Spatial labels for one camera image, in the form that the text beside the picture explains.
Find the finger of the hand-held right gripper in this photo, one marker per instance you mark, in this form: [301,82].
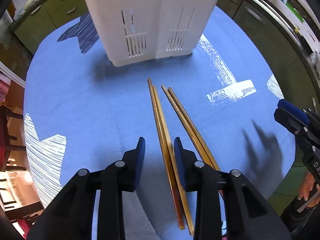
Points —
[291,112]

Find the green tray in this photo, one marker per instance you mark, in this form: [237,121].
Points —
[296,12]

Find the red checked apron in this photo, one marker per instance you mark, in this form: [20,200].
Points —
[3,90]

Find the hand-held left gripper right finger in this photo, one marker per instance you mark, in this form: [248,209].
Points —
[180,160]

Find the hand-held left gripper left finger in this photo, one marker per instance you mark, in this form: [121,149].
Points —
[140,155]

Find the brown wooden chopstick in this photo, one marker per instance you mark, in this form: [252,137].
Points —
[175,200]
[181,118]
[188,220]
[188,117]

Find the person's right forearm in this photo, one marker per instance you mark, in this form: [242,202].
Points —
[295,217]

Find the long green base cabinet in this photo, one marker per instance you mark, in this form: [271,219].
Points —
[260,35]

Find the white plastic utensil holder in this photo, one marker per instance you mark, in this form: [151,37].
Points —
[150,17]

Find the person's right hand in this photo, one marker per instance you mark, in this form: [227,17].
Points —
[306,187]

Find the clear plastic bag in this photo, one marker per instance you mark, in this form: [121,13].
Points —
[32,0]

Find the green base cabinet with drawers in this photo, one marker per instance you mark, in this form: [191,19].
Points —
[50,7]

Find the dark wooden chair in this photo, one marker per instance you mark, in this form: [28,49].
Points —
[10,130]

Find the blue printed tablecloth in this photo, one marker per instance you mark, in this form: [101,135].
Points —
[87,105]

